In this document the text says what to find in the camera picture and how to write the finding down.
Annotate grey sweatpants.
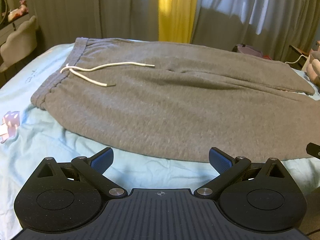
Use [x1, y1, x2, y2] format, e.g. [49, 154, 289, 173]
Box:
[31, 38, 319, 162]

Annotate light blue printed bedsheet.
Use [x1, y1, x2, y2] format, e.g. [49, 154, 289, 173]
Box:
[1, 45, 319, 239]

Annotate pink plush toy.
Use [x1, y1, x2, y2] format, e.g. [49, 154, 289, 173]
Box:
[306, 40, 320, 87]

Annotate purple bag by bed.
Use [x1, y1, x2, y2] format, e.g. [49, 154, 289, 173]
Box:
[232, 44, 264, 58]

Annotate white sheer curtain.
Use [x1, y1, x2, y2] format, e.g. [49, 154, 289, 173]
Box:
[191, 0, 319, 61]

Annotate white cloud-shaped chair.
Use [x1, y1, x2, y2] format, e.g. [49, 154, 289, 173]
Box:
[1, 16, 37, 72]

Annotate grey curtain left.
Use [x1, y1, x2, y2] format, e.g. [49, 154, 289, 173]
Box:
[17, 0, 158, 49]

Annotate pink toy on shelf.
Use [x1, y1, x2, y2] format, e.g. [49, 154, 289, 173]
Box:
[8, 0, 29, 22]

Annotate yellow curtain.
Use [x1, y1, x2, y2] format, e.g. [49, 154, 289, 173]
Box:
[158, 0, 197, 43]

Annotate black round fan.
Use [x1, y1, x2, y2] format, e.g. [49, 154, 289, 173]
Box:
[0, 0, 9, 28]

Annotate white charging cable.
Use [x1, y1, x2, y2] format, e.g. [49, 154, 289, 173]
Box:
[284, 54, 311, 65]

